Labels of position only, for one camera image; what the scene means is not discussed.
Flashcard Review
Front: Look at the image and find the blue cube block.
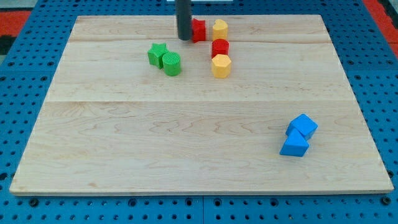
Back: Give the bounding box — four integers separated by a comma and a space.
285, 114, 318, 140

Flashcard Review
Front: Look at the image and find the yellow hexagon block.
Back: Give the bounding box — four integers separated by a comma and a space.
211, 54, 232, 78

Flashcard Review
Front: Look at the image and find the light wooden board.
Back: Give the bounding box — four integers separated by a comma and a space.
9, 15, 394, 196

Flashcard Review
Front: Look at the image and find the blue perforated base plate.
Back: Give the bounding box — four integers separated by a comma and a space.
1, 0, 397, 223

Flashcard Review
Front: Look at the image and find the green cylinder block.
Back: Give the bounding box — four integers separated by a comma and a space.
162, 52, 181, 77

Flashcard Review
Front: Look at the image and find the red cylinder block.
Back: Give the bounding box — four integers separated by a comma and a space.
211, 39, 229, 58

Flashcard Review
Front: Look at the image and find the green star block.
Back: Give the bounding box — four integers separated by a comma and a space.
147, 43, 169, 69

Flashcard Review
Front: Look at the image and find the red star block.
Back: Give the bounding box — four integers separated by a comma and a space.
192, 18, 206, 43

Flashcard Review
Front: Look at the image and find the blue triangle block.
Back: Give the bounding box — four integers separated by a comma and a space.
279, 129, 310, 157

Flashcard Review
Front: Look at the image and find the yellow heart block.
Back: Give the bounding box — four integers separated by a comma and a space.
212, 19, 228, 40

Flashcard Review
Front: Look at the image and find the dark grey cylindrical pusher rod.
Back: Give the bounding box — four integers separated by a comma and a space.
175, 0, 192, 40

